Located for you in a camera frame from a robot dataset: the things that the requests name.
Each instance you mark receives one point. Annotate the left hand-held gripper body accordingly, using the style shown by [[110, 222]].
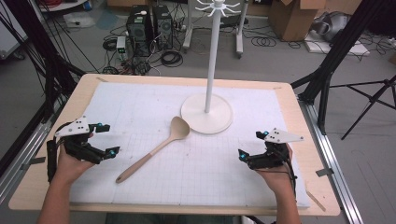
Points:
[[76, 127]]

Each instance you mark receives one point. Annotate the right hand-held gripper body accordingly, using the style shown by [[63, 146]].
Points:
[[280, 137]]

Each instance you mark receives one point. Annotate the white hook rack stand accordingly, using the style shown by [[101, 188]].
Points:
[[207, 119]]

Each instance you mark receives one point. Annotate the beige wooden spoon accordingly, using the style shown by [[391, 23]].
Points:
[[179, 128]]

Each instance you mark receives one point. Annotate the person's left hand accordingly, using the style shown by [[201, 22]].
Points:
[[71, 168]]

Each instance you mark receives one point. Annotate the person's right hand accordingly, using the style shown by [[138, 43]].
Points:
[[275, 182]]

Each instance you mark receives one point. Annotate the white grid mat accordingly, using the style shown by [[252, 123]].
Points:
[[193, 177]]

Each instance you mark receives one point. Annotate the thin wooden strip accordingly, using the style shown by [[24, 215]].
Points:
[[316, 200]]

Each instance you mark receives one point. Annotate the light wooden table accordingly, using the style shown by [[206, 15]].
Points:
[[37, 189]]

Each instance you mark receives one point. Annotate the small white power device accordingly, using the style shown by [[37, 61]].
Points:
[[121, 43]]

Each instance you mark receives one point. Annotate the white rolling stand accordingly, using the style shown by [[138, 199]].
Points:
[[239, 40]]

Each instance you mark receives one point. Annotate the black tripod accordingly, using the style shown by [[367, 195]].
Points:
[[372, 99]]

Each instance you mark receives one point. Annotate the black computer tower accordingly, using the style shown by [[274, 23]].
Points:
[[162, 28], [139, 31]]

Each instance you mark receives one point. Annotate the white foam board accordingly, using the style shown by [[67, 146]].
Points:
[[358, 49]]

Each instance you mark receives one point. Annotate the brown cardboard box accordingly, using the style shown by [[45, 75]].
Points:
[[292, 18]]

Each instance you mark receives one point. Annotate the grey bag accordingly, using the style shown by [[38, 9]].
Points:
[[331, 26]]

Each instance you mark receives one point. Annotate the grey metal bracket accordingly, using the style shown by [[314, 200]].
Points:
[[324, 172], [32, 163]]

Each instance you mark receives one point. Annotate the aluminium rail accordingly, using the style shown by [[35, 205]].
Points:
[[21, 155], [333, 161]]

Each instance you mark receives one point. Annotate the black metal frame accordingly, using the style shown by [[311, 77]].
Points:
[[339, 46], [51, 71]]

